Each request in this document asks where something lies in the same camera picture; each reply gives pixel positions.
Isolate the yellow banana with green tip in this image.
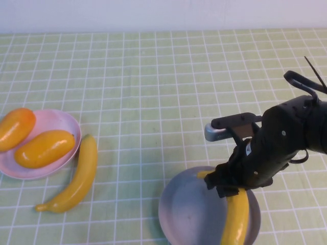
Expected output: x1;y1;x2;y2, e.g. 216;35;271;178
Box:
196;170;250;245

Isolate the black right camera cable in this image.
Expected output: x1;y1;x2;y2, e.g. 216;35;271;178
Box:
288;149;309;165

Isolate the black cable tie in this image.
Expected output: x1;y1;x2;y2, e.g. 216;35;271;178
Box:
303;56;327;89

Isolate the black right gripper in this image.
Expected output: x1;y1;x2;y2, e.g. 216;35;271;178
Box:
205;139;294;199

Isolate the yellow banana with long stem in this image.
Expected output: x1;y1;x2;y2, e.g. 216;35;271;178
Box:
35;134;99;214

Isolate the green checked tablecloth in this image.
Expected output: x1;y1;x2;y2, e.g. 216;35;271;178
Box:
0;28;327;245

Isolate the glossy yellow mango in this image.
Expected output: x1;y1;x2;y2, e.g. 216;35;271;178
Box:
14;130;76;169

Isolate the orange mango with green tip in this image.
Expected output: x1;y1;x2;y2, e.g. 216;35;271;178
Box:
0;107;36;153

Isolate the blue-grey round plate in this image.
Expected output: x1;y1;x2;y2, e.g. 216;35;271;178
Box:
158;166;262;245

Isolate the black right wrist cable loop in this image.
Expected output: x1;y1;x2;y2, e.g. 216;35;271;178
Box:
283;70;327;100

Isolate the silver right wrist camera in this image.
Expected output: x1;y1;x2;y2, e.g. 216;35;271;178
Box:
204;112;263;142

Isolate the pink round plate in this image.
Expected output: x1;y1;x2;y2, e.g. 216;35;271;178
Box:
0;109;82;181

